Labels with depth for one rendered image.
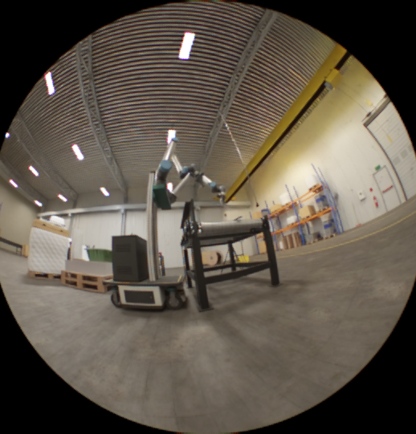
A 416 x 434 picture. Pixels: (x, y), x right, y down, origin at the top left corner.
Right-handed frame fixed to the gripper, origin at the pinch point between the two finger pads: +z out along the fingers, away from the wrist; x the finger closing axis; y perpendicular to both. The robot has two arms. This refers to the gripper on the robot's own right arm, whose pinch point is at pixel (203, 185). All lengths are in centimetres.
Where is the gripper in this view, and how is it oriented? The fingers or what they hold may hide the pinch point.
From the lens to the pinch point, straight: 172.4
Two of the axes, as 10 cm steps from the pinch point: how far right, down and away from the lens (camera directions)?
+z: 4.7, 8.8, -0.6
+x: 3.1, -2.3, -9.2
